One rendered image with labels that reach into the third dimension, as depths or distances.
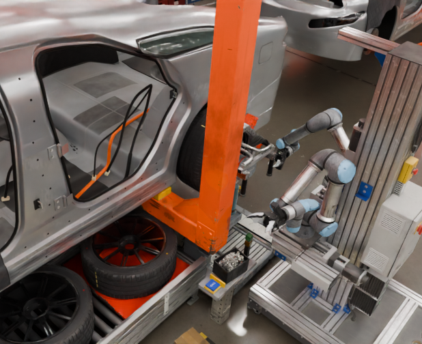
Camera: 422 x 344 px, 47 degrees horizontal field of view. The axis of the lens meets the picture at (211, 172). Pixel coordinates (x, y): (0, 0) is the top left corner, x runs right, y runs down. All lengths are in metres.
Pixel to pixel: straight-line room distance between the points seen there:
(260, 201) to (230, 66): 2.29
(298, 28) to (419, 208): 3.23
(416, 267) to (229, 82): 2.57
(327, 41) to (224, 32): 3.27
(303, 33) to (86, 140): 2.98
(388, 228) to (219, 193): 0.99
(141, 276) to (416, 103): 1.91
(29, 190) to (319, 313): 2.07
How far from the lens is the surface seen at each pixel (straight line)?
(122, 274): 3.19
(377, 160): 2.80
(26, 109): 2.44
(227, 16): 2.45
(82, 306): 3.06
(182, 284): 3.36
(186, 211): 3.27
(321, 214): 2.90
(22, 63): 2.46
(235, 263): 3.22
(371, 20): 5.78
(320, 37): 5.64
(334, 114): 3.47
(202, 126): 3.40
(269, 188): 4.77
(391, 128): 2.70
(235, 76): 2.52
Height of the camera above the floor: 2.90
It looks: 37 degrees down
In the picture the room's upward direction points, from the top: 6 degrees clockwise
